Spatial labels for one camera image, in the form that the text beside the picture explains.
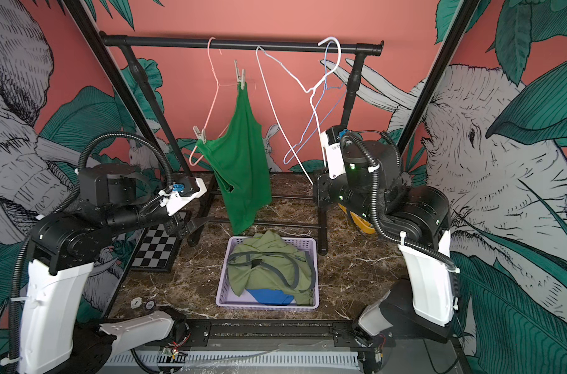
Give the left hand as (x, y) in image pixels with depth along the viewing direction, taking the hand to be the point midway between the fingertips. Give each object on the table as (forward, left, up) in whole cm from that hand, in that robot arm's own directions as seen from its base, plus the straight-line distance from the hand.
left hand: (202, 195), depth 55 cm
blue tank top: (-12, -14, -42) cm, 46 cm away
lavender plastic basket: (-12, +1, -44) cm, 46 cm away
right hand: (+1, -26, +7) cm, 27 cm away
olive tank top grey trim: (-3, -13, -34) cm, 37 cm away
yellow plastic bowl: (+14, -53, -39) cm, 67 cm away
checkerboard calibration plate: (+7, +31, -42) cm, 53 cm away
